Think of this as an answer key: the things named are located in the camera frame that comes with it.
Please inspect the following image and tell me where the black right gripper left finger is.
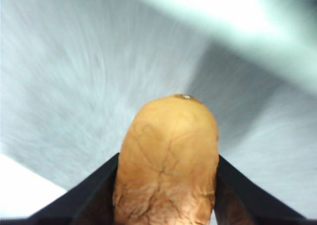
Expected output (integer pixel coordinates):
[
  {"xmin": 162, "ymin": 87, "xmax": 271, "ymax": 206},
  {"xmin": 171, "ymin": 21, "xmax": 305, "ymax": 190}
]
[{"xmin": 24, "ymin": 153, "xmax": 120, "ymax": 225}]

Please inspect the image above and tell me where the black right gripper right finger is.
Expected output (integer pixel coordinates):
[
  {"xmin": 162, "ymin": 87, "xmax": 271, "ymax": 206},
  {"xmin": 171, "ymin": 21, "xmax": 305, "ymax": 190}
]
[{"xmin": 213, "ymin": 154, "xmax": 308, "ymax": 225}]

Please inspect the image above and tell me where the green breakfast machine base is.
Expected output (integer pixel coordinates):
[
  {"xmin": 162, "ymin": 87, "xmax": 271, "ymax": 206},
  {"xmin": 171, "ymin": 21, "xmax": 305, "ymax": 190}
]
[{"xmin": 118, "ymin": 0, "xmax": 317, "ymax": 94}]

